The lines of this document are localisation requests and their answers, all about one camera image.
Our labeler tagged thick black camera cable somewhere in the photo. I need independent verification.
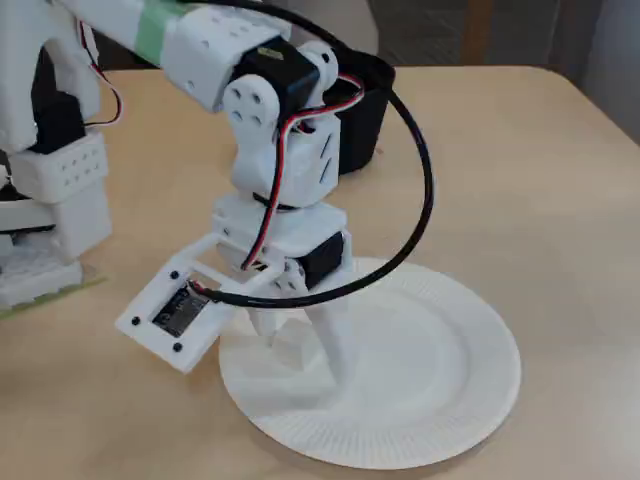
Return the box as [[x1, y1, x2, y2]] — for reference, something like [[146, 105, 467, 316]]
[[187, 0, 437, 309]]

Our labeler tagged white paper plate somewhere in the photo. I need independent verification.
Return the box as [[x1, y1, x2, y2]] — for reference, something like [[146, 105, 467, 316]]
[[218, 256, 523, 471]]

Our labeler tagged white block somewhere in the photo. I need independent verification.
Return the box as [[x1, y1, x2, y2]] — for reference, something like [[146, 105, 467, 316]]
[[272, 319, 337, 397]]

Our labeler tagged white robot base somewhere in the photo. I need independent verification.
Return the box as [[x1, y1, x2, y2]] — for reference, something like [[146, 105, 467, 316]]
[[0, 130, 114, 309]]

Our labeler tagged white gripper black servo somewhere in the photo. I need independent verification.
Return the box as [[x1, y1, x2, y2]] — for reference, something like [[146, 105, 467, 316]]
[[211, 192, 362, 397]]

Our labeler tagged black pot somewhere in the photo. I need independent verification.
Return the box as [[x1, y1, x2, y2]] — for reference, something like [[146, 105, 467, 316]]
[[335, 48, 397, 176]]

